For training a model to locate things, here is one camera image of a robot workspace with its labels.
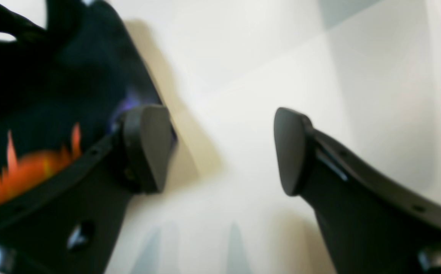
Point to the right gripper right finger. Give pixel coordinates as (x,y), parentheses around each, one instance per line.
(370,224)

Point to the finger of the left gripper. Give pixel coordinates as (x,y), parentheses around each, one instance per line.
(20,27)

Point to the black T-shirt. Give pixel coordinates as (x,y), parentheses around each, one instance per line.
(61,96)

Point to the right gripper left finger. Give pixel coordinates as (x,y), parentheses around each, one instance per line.
(70,223)

